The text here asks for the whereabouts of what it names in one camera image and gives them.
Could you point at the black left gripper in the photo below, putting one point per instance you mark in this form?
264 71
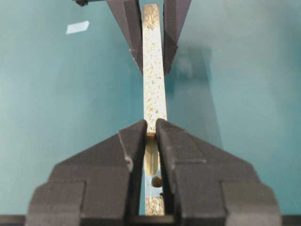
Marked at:
128 16

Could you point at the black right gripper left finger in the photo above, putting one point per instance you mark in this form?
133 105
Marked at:
99 186

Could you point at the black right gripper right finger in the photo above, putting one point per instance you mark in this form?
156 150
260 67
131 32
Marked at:
204 185

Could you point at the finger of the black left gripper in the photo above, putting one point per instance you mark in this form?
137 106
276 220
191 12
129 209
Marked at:
174 14

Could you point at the small wooden dowel rod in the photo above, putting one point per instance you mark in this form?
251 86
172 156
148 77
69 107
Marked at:
151 154

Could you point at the white particle board plank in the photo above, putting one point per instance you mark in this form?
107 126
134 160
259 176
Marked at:
154 98

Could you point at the white tape piece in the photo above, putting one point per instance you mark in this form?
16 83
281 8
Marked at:
77 27

